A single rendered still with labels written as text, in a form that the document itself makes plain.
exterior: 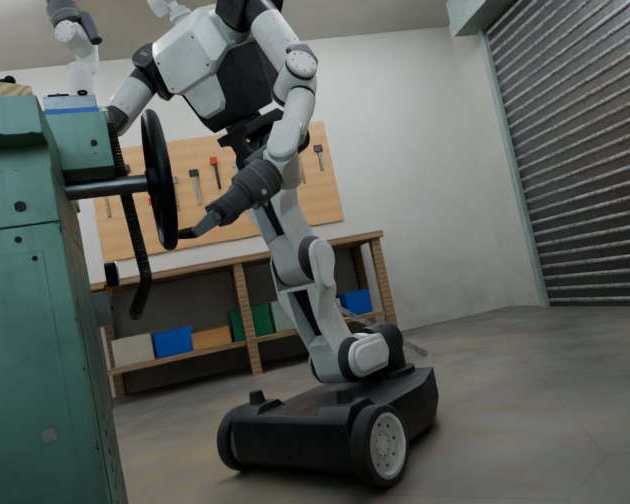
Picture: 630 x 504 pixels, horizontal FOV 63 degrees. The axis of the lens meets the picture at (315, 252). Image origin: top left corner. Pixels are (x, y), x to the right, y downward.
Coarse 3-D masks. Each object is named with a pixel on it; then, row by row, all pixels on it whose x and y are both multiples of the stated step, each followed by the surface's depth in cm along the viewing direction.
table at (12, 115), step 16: (16, 96) 77; (32, 96) 77; (0, 112) 76; (16, 112) 76; (32, 112) 77; (0, 128) 75; (16, 128) 76; (32, 128) 77; (48, 128) 87; (0, 144) 78; (16, 144) 80; (32, 144) 81; (48, 144) 83; (64, 160) 97; (80, 160) 98; (96, 160) 99; (112, 160) 100; (64, 176) 101; (80, 176) 103; (96, 176) 105; (112, 176) 107
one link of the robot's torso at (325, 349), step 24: (312, 264) 155; (288, 288) 169; (312, 288) 156; (288, 312) 164; (312, 312) 164; (336, 312) 164; (312, 336) 168; (336, 336) 162; (312, 360) 166; (336, 360) 160
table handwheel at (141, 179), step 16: (144, 112) 100; (144, 128) 108; (160, 128) 96; (144, 144) 113; (160, 144) 94; (144, 160) 116; (160, 160) 93; (128, 176) 104; (144, 176) 104; (160, 176) 93; (80, 192) 100; (96, 192) 101; (112, 192) 102; (128, 192) 104; (160, 192) 94; (160, 208) 115; (176, 208) 96; (160, 224) 115; (176, 224) 98; (160, 240) 111; (176, 240) 102
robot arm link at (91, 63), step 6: (96, 48) 157; (96, 54) 156; (78, 60) 156; (84, 60) 156; (90, 60) 156; (96, 60) 156; (72, 66) 149; (78, 66) 149; (84, 66) 150; (90, 66) 152; (96, 66) 155; (90, 72) 151
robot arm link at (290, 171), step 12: (252, 156) 116; (264, 156) 114; (264, 168) 110; (276, 168) 112; (288, 168) 113; (300, 168) 118; (276, 180) 111; (288, 180) 116; (300, 180) 120; (276, 192) 113
